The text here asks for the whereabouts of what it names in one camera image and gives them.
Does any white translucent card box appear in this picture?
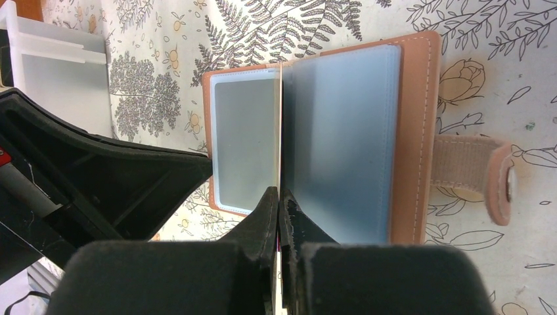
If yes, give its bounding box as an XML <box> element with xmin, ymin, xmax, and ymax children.
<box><xmin>1</xmin><ymin>1</ymin><xmax>112</xmax><ymax>137</ymax></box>

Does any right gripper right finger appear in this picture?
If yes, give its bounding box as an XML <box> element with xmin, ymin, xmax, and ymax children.
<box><xmin>278</xmin><ymin>189</ymin><xmax>495</xmax><ymax>314</ymax></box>

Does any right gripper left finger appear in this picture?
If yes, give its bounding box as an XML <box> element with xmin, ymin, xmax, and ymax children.
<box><xmin>47</xmin><ymin>187</ymin><xmax>279</xmax><ymax>314</ymax></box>

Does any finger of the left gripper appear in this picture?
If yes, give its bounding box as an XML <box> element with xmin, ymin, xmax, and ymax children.
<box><xmin>1</xmin><ymin>88</ymin><xmax>212</xmax><ymax>282</ymax></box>

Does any brown leather card holder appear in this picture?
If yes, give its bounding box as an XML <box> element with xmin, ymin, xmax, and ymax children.
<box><xmin>202</xmin><ymin>31</ymin><xmax>515</xmax><ymax>244</ymax></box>

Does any gold credit card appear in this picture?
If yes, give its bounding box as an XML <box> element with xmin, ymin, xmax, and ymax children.
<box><xmin>277</xmin><ymin>62</ymin><xmax>283</xmax><ymax>193</ymax></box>

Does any black credit card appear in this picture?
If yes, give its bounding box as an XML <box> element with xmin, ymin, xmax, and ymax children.
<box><xmin>211</xmin><ymin>75</ymin><xmax>279</xmax><ymax>215</ymax></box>

